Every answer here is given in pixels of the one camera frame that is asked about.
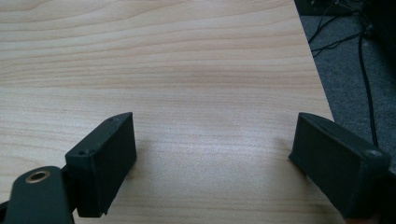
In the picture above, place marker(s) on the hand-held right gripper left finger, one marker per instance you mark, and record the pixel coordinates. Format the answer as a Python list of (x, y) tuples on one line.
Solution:
[(104, 161)]

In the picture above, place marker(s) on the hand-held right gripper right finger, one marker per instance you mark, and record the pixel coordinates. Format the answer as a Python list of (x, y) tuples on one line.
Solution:
[(336, 168)]

